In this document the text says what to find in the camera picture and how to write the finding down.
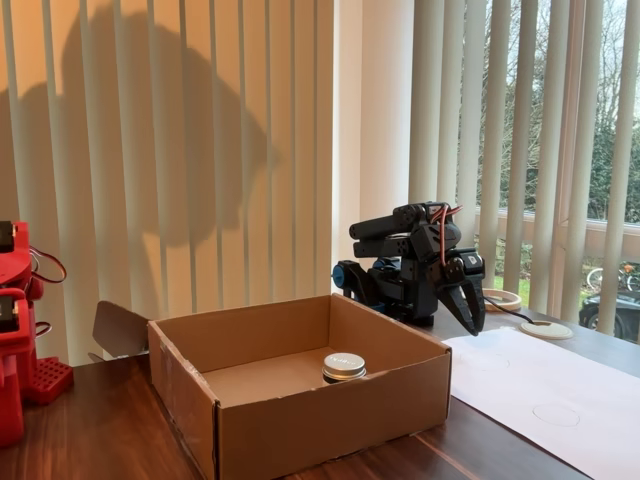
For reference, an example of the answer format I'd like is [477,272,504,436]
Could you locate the dark jar with silver lid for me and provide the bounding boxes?
[321,352,367,387]

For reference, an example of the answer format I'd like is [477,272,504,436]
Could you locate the red leader robot arm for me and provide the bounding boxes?
[0,219,69,449]

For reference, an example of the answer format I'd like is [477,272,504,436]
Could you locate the open cardboard box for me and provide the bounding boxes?
[87,292,453,480]

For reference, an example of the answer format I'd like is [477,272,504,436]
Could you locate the beige masking tape roll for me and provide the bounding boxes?
[480,288,523,313]

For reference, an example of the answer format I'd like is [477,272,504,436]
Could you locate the white paper sheet with circles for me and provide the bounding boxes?
[442,327,640,480]

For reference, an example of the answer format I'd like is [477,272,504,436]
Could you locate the black parked car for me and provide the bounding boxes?
[578,292,640,344]

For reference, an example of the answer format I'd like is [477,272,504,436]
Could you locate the black and blue table clamp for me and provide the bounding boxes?
[331,259,382,312]

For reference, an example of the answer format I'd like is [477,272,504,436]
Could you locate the beige vertical window blinds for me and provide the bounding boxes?
[409,0,640,344]
[0,0,335,366]

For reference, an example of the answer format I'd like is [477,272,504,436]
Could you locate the thin black cable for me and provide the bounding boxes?
[483,297,539,327]

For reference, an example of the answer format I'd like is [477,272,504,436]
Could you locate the red servo wire bundle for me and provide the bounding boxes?
[429,202,464,264]

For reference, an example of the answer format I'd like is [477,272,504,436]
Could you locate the white round cable grommet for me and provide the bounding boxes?
[519,320,575,342]

